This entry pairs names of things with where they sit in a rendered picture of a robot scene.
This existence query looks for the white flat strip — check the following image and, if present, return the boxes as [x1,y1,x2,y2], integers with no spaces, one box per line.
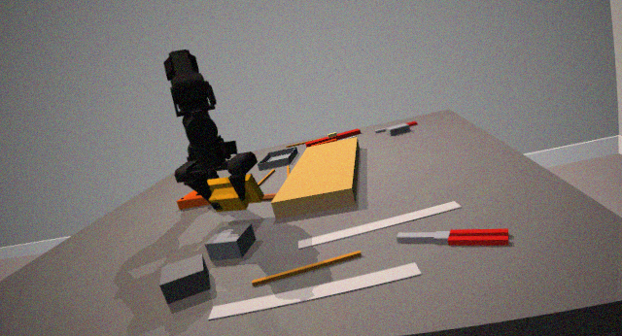
[209,262,422,320]
[298,201,461,250]

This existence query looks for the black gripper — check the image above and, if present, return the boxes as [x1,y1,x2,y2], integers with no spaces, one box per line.
[174,135,258,202]

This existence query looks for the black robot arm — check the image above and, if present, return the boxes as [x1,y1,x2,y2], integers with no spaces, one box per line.
[164,50,238,159]

